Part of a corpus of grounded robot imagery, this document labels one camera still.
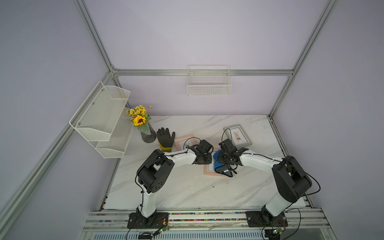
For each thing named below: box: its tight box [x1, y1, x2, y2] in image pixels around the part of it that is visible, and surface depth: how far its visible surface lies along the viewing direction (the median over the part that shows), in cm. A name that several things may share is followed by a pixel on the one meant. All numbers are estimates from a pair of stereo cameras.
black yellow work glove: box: [156, 127, 176, 153], surface depth 106 cm
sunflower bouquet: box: [126, 105, 153, 135], surface depth 87 cm
